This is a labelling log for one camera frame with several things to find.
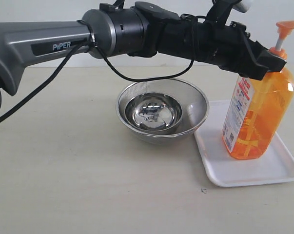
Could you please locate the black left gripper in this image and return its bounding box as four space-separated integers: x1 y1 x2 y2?
158 14 287 80

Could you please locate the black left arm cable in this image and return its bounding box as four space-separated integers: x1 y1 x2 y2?
0 14 235 130

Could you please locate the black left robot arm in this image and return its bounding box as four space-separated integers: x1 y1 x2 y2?
0 0 286 123

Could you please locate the small stainless steel bowl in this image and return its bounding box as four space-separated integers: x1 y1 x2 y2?
124 92 183 135

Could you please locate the white rectangular plastic tray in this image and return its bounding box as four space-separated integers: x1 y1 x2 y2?
195 100 294 187

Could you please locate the steel mesh colander basket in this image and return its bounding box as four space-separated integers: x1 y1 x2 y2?
116 78 210 145

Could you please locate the orange pump soap bottle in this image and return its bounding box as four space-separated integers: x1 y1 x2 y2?
222 20 294 160

